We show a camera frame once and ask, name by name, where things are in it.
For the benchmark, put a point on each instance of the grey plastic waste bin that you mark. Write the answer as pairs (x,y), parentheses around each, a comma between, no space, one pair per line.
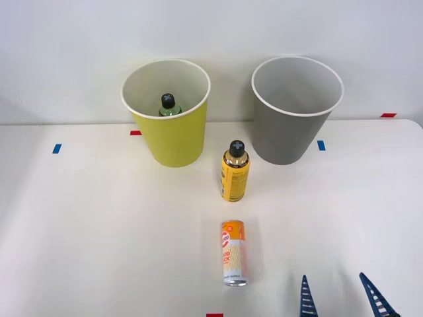
(284,138)

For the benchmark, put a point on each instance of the orange and white drink can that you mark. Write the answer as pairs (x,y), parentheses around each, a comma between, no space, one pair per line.
(234,254)

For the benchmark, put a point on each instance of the yellow-green plastic waste bin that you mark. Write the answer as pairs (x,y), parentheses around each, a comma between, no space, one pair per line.
(175,138)

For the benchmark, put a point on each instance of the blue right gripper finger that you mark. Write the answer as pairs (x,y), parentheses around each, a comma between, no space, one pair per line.
(308,303)
(378,302)

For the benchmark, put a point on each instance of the green bottle with black cap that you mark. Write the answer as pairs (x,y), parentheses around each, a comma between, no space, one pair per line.
(167,101)

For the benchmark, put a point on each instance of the yellow bottle with black cap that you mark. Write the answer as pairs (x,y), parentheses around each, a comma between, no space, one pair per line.
(234,180)

